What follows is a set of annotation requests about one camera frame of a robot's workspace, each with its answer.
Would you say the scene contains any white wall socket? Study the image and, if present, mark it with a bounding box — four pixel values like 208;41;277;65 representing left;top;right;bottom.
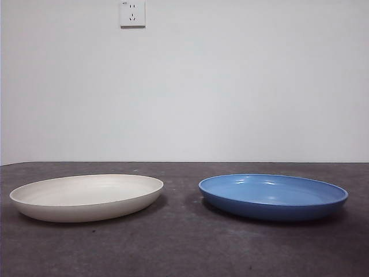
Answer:
120;0;146;29

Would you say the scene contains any white round plate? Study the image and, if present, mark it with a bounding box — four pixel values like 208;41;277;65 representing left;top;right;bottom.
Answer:
9;174;165;223

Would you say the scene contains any blue round plate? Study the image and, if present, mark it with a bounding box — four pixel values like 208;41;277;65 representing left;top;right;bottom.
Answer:
198;173;349;222

